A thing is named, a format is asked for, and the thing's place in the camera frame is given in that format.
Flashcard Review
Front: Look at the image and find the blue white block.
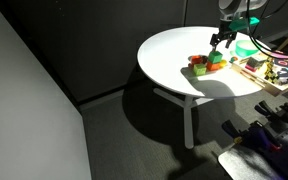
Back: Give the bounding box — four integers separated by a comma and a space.
277, 68, 288, 84

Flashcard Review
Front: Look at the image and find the pink block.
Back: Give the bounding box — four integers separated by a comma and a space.
269, 50, 288, 60

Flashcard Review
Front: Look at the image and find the wooden furniture leg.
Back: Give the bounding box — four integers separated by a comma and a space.
277, 35, 288, 52

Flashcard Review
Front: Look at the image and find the black block with red ring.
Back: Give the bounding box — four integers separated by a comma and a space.
273, 58, 288, 70

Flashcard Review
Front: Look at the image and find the red toy tomato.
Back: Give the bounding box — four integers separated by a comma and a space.
189, 54, 204, 66

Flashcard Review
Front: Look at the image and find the dark cube with pink edge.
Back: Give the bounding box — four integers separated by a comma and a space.
245, 55, 267, 72

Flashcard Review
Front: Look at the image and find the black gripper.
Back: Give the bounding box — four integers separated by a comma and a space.
209, 19, 238, 52

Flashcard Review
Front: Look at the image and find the white table base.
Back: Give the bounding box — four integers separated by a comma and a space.
153, 87, 215, 150

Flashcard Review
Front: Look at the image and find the light green wooden block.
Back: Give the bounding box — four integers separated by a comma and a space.
192, 63, 208, 76

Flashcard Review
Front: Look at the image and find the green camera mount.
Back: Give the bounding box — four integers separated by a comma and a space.
229, 16, 261, 33

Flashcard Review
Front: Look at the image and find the wooden crate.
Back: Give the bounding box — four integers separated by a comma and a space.
231, 51, 288, 98

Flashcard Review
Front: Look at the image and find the yellow black checkered toy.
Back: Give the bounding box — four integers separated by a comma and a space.
263, 56, 281, 84

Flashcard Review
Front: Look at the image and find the purple clamp with black handles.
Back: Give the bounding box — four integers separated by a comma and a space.
254, 100, 288, 125

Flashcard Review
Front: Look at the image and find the grey metal plate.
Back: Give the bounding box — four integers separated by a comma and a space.
217, 143, 285, 180

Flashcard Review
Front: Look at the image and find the green plastic bowl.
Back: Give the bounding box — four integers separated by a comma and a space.
234, 39, 262, 58

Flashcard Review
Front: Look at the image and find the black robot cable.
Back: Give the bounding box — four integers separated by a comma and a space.
245, 0, 288, 54

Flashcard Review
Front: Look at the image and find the purple clamp with orange trigger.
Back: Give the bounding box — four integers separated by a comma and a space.
221, 119, 282, 152

